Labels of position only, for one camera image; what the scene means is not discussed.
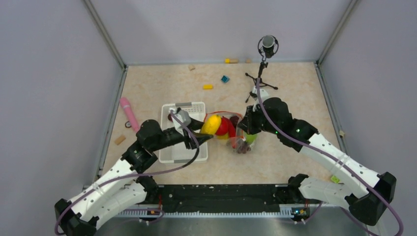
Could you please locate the blue square block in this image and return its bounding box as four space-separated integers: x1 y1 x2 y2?
221 75 230 83

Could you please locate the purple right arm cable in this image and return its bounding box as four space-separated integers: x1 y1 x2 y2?
255 78 405 236

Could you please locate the yellow corn cob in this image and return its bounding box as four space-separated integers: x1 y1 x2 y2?
200 115 221 135

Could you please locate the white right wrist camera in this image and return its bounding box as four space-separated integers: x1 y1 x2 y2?
249 86 270 105

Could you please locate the black microphone tripod stand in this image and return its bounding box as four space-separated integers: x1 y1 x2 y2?
245 35 279 103

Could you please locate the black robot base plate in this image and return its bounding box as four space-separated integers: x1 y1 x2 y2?
127 175 322 216

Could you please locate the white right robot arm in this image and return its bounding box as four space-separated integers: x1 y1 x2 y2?
238 97 397 226

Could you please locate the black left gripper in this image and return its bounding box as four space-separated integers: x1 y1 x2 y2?
151 117 213 150

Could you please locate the clear orange-zip bag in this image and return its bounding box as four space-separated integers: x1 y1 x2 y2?
200 111 257 154

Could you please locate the wooden block near left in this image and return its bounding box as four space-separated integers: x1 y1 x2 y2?
114 135 126 146

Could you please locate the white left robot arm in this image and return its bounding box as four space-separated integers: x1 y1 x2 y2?
54 119 214 236

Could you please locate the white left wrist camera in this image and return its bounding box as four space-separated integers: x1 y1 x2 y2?
170 107 191 134

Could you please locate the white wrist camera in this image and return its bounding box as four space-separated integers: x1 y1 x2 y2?
170 107 191 134
249 86 270 105

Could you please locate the yellow and tan cylinder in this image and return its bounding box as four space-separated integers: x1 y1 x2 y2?
224 58 239 64

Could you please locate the red chili pepper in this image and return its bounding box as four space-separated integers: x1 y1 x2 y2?
227 118 236 138

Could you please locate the white perforated plastic basket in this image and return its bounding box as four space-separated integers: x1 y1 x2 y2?
158 101 209 165

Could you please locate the red tomato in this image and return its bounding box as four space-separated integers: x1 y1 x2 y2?
215 117 229 136

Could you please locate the green apple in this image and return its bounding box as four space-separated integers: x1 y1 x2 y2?
244 133 258 145

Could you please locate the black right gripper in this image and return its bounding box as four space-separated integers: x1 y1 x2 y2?
238 104 280 135

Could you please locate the dark red grape bunch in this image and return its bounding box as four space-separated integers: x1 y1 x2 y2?
232 138 251 154

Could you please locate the green block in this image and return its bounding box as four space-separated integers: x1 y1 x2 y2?
330 175 340 184

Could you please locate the pink cylindrical toy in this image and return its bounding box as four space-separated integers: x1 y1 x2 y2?
119 97 140 133

